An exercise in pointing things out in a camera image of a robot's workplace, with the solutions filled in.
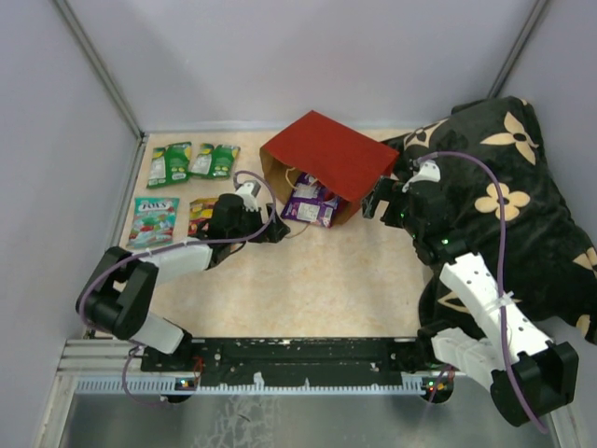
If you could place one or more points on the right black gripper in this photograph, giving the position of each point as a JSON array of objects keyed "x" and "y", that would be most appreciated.
[{"x": 386, "y": 188}]

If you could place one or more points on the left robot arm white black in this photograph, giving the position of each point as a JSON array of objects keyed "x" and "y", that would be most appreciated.
[{"x": 117, "y": 296}]

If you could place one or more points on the red brown paper bag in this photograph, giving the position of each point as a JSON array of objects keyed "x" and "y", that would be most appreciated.
[{"x": 346, "y": 162}]

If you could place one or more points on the orange candy bag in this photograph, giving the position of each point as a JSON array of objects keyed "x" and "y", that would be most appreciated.
[{"x": 200, "y": 212}]

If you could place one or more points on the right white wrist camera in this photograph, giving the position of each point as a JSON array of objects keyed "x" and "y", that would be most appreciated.
[{"x": 428, "y": 172}]

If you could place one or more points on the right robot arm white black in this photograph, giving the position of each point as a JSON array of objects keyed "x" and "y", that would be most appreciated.
[{"x": 526, "y": 373}]

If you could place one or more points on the purple candy bag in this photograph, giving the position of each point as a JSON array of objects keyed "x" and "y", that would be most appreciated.
[{"x": 311, "y": 202}]

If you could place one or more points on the green yellow snack bag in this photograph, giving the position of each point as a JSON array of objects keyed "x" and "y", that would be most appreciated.
[
  {"x": 169, "y": 165},
  {"x": 214, "y": 161}
]

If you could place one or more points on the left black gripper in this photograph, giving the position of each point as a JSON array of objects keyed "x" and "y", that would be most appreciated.
[{"x": 275, "y": 232}]

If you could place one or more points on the black floral pillow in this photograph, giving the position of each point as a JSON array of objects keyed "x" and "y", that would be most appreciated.
[{"x": 494, "y": 172}]

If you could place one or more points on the colourful candy bag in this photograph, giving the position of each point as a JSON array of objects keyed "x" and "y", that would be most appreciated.
[{"x": 153, "y": 222}]

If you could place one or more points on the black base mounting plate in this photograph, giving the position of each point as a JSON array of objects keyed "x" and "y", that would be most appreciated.
[{"x": 296, "y": 362}]

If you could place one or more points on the white toothed cable rail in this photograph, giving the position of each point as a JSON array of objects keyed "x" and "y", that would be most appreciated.
[{"x": 178, "y": 386}]

